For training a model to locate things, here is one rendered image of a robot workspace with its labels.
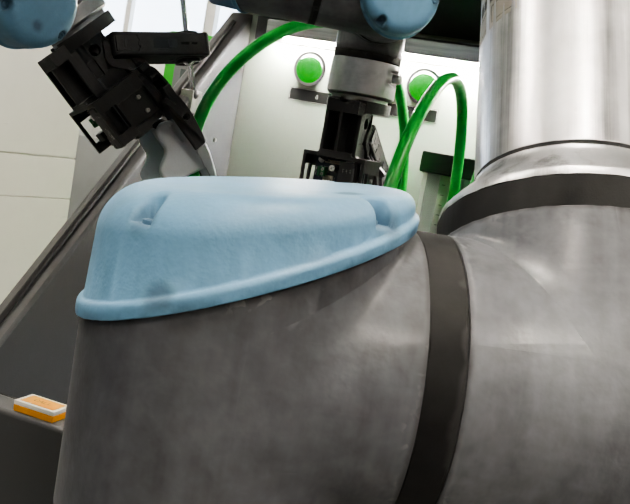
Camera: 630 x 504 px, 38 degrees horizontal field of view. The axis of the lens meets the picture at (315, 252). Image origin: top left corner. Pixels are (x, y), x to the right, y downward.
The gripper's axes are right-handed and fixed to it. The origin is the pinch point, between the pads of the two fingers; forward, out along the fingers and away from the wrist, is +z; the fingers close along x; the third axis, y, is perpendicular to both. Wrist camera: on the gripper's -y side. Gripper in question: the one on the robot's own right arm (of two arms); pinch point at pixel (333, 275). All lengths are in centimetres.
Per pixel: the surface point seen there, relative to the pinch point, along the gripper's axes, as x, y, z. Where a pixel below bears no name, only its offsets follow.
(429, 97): 8.4, 4.5, -21.4
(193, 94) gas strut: -30.6, -15.6, -18.0
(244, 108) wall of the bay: -29.8, -30.9, -17.6
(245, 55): -12.0, 7.6, -22.6
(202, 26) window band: -248, -403, -69
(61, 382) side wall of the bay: -31.1, 5.0, 20.3
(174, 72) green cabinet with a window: -179, -262, -32
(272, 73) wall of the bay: -26.0, -30.8, -23.6
